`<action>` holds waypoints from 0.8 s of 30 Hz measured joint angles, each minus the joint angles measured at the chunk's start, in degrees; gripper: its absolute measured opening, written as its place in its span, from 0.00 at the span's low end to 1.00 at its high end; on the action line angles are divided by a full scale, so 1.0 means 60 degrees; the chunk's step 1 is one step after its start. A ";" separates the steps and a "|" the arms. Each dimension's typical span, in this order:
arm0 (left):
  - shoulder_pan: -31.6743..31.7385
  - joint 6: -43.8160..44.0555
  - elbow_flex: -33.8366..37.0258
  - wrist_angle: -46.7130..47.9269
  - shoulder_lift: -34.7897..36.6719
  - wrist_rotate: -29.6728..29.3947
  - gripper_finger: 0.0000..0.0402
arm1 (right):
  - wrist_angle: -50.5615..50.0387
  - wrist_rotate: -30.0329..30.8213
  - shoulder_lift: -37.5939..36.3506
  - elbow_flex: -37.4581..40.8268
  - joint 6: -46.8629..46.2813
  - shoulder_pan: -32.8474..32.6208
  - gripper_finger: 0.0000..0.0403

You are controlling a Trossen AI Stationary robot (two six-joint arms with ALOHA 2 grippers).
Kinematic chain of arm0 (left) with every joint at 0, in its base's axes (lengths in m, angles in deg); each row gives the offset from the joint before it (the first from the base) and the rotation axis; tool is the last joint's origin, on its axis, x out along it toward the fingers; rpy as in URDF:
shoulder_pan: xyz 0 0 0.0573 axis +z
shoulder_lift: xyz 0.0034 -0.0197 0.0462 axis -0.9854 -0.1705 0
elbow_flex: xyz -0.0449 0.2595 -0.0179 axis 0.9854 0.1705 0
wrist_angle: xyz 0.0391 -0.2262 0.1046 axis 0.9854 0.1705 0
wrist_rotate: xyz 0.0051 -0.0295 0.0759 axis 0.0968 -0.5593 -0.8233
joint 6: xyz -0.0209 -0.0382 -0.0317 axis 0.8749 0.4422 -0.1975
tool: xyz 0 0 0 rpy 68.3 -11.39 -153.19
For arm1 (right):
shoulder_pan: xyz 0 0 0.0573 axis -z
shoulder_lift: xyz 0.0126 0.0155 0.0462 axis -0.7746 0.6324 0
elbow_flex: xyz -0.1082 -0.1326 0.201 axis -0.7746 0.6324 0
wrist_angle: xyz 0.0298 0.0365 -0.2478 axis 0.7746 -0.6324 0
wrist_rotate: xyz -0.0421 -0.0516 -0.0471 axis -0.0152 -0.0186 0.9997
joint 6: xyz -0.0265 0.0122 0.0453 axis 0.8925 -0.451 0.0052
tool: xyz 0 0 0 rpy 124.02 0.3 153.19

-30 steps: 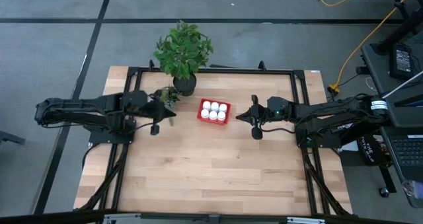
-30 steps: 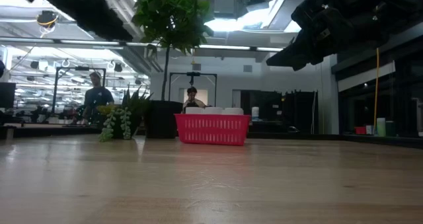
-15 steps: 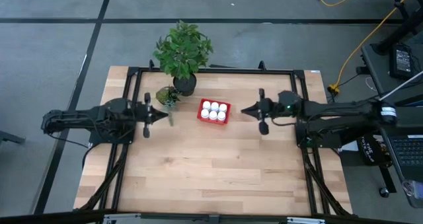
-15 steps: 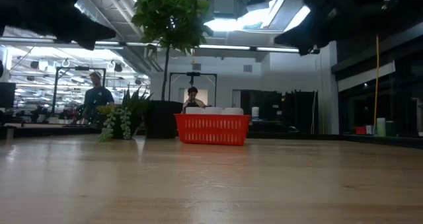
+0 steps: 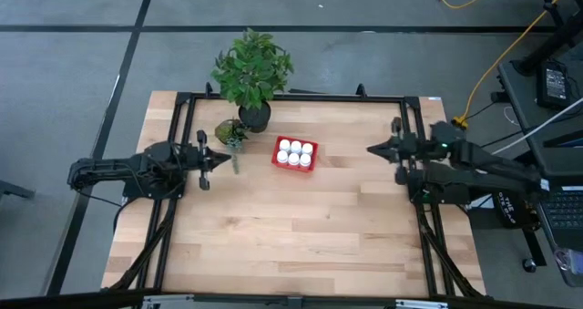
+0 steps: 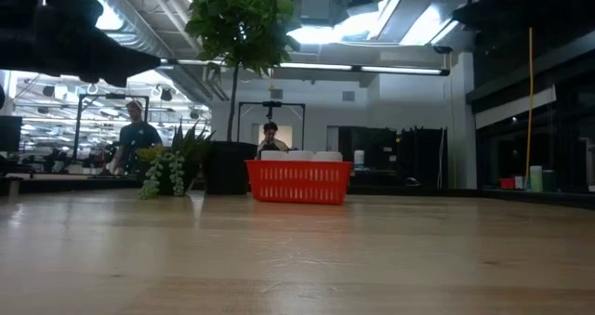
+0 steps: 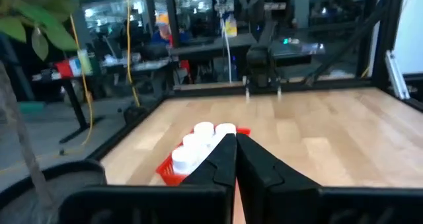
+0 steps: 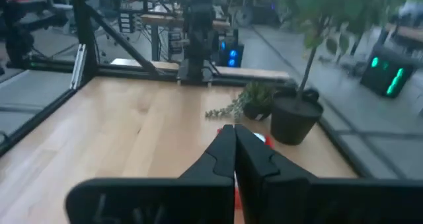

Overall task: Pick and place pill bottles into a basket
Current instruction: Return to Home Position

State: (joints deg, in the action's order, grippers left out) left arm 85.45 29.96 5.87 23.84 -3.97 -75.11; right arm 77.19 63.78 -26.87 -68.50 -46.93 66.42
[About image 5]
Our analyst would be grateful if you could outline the white cable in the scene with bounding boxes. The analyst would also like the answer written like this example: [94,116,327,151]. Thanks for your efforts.
[489,97,583,156]

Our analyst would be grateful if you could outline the black floor stand foot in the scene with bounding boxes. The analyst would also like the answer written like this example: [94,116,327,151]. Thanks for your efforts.
[0,180,36,201]

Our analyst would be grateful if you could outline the black metal table frame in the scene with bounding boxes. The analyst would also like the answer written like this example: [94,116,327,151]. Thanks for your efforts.
[102,81,487,301]

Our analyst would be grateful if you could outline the black crossbar with silver brackets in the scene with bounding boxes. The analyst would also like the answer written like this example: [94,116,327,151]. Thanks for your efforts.
[0,288,583,309]

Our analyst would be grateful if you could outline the red plastic basket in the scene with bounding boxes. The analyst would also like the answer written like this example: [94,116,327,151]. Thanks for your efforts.
[271,135,320,173]

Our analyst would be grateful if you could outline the long yellow cable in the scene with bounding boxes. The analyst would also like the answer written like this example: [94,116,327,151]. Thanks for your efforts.
[452,0,583,129]

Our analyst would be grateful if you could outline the black desk leg with caster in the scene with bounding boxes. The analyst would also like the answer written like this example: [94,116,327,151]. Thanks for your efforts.
[518,226,547,273]

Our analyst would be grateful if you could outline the dark laptop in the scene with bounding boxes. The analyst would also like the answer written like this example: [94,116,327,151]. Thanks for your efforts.
[523,172,583,288]

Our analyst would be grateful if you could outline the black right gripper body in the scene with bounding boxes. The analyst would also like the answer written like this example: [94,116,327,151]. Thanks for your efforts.
[391,116,423,186]

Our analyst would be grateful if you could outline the black power adapter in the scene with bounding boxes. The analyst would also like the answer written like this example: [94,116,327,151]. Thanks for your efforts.
[536,59,571,110]

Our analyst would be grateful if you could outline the black stand legs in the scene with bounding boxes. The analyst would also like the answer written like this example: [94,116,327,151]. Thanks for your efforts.
[509,0,583,77]

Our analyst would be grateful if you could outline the large green potted plant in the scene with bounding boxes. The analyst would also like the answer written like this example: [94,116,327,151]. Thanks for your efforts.
[210,28,295,134]

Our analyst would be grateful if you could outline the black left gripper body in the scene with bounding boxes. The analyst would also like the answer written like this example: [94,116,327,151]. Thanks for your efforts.
[181,129,211,191]

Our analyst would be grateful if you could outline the black desk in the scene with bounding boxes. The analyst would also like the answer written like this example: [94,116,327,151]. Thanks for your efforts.
[497,42,583,178]

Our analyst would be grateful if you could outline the small succulent plant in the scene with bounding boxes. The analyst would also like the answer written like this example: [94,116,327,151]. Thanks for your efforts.
[214,118,251,176]

